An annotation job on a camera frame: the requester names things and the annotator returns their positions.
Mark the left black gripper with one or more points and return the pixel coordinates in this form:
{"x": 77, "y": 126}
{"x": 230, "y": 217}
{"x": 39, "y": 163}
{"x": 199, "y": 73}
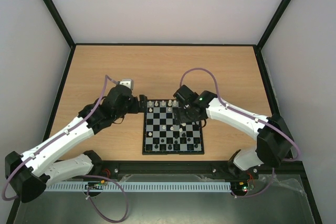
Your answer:
{"x": 135, "y": 108}

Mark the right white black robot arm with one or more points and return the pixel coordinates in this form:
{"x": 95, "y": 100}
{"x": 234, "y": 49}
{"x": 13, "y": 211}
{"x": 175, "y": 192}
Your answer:
{"x": 272, "y": 135}

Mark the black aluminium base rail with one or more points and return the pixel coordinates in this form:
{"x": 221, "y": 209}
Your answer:
{"x": 212, "y": 169}

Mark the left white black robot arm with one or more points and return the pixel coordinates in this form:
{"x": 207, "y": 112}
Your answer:
{"x": 32, "y": 171}

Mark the light blue cable duct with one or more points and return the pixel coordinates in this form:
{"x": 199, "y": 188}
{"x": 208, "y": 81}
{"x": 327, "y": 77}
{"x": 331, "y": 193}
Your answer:
{"x": 142, "y": 187}

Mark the black and silver chessboard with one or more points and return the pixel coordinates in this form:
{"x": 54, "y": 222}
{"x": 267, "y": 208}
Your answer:
{"x": 187, "y": 138}

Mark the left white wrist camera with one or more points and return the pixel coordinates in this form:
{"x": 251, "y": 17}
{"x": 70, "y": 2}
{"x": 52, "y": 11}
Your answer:
{"x": 129, "y": 83}

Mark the black frame posts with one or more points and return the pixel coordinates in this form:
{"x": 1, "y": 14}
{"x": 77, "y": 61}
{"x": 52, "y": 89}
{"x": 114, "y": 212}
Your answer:
{"x": 257, "y": 50}

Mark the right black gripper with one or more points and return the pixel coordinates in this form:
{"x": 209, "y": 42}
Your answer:
{"x": 184, "y": 115}

